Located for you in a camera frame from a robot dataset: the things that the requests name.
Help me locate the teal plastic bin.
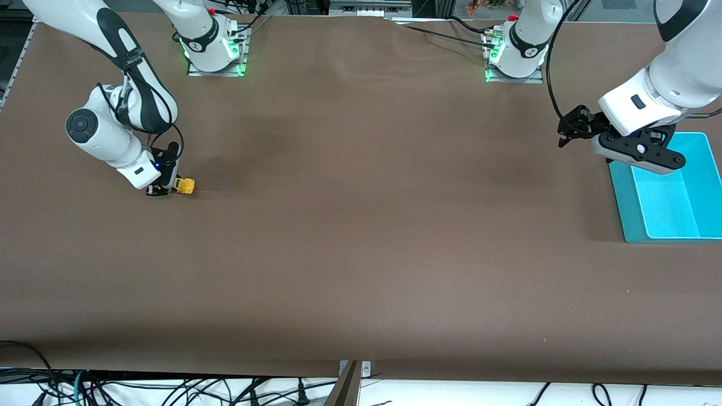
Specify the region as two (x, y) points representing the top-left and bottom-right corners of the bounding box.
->
(607, 132), (722, 245)

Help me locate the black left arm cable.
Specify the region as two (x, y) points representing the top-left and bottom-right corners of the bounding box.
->
(544, 0), (585, 122)

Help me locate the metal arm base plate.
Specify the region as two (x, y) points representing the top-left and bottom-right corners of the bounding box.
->
(186, 25), (249, 77)
(483, 29), (544, 85)

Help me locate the short black table cable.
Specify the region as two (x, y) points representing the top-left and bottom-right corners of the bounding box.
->
(448, 15), (490, 34)

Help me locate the long black table cable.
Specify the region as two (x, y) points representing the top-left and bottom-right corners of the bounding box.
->
(389, 21), (498, 49)

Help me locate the black looped floor cable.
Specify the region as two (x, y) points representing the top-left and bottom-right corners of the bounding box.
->
(0, 340), (55, 391)

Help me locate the aluminium frame rail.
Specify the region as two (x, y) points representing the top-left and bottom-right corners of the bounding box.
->
(329, 0), (413, 17)

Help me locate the metal table edge bracket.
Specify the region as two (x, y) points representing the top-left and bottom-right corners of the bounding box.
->
(324, 360), (372, 406)

